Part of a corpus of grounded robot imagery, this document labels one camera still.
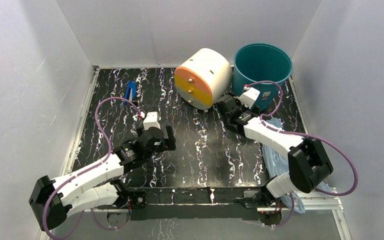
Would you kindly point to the white drawer box orange front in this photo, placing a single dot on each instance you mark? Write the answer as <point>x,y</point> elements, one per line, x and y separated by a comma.
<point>203,78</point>

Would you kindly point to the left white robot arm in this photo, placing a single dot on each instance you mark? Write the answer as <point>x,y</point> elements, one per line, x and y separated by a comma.
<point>54,200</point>

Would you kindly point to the light blue plastic bag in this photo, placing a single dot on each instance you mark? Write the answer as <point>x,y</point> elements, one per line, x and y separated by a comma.
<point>276,165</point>

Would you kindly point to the teal plastic trash bin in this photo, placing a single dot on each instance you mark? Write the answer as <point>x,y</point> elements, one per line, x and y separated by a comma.
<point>260,62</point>

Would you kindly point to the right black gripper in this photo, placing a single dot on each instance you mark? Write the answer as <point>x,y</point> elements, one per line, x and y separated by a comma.
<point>238,103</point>

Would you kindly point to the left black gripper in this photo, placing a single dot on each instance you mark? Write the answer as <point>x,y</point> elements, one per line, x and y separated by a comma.
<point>168,144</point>

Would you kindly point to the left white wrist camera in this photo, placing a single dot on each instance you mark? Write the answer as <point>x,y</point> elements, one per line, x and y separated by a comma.
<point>151,120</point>

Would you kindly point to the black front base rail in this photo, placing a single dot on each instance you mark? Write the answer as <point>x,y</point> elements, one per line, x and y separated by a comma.
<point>246,203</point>

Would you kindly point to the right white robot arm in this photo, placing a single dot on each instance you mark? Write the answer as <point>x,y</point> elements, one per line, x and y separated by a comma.
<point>308,163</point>

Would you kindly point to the blue stapler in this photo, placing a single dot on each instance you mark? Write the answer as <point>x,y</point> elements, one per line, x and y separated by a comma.
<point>131,92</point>

